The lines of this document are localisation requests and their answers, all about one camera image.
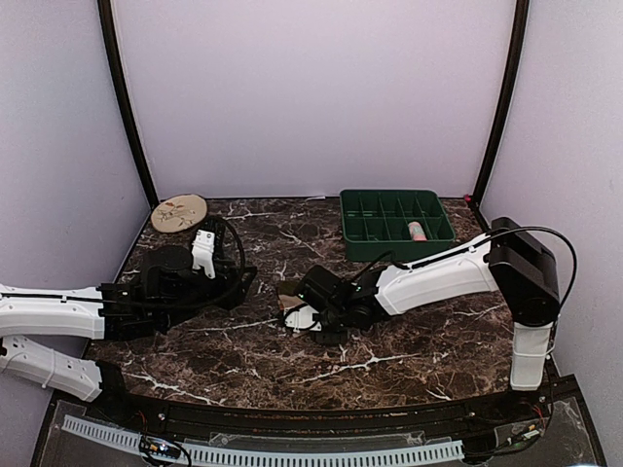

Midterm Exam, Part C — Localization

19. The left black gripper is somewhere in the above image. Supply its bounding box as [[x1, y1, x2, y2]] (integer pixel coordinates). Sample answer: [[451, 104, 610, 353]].
[[160, 258, 257, 330]]

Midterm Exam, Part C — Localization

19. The beige striped sock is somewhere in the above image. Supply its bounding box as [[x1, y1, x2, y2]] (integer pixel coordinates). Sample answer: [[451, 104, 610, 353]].
[[276, 280, 306, 313]]

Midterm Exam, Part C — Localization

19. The pink patterned sock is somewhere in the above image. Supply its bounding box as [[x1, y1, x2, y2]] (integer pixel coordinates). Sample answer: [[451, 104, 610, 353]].
[[408, 221, 427, 241]]

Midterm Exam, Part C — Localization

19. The green compartment tray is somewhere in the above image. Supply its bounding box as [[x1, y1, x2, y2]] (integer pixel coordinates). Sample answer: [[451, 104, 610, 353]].
[[340, 189, 456, 262]]

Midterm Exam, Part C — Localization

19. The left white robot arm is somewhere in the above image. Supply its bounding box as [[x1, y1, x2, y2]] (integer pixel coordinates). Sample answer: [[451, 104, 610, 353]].
[[1, 267, 257, 424]]

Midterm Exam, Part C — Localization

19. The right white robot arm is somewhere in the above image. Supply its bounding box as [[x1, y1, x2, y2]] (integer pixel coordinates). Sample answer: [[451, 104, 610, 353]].
[[295, 217, 570, 422]]

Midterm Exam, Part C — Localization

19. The round beige embroidered coaster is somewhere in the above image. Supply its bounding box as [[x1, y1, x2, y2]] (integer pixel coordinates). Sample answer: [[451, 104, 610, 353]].
[[150, 195, 208, 234]]

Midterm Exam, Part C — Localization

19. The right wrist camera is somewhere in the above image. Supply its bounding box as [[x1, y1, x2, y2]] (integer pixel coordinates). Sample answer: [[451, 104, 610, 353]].
[[294, 265, 342, 311]]

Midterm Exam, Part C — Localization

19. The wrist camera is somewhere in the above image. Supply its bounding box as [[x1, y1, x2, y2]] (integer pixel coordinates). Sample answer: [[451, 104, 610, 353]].
[[294, 265, 342, 311], [139, 245, 193, 301]]

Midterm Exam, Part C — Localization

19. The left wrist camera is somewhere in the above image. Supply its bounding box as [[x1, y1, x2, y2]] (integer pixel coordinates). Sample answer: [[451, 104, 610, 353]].
[[139, 245, 193, 301]]

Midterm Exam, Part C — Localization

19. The black front rail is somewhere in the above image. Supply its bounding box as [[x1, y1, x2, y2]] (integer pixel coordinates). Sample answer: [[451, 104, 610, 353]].
[[88, 391, 551, 438]]

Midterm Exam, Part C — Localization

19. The white slotted cable duct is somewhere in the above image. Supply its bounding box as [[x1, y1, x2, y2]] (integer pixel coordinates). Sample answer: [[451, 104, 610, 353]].
[[61, 415, 464, 466]]

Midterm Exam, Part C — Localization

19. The right black frame post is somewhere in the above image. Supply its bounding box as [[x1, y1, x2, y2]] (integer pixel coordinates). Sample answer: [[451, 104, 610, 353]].
[[471, 0, 531, 205]]

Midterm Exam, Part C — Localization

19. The black frame post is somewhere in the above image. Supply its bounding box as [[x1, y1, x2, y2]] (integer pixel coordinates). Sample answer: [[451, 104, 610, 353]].
[[96, 0, 159, 208], [471, 0, 531, 205]]

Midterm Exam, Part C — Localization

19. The left black frame post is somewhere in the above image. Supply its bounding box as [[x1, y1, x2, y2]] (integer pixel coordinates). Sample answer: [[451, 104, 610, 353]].
[[96, 0, 159, 208]]

